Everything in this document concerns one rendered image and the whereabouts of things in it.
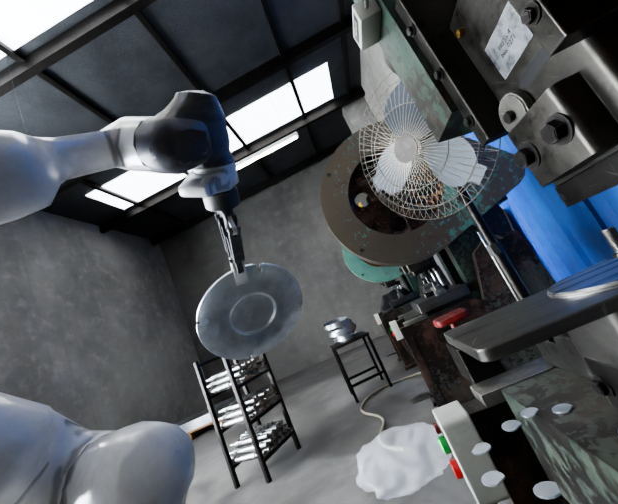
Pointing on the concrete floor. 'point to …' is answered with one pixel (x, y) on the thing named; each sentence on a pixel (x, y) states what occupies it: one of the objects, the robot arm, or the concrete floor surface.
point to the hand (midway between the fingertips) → (238, 269)
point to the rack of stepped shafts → (264, 434)
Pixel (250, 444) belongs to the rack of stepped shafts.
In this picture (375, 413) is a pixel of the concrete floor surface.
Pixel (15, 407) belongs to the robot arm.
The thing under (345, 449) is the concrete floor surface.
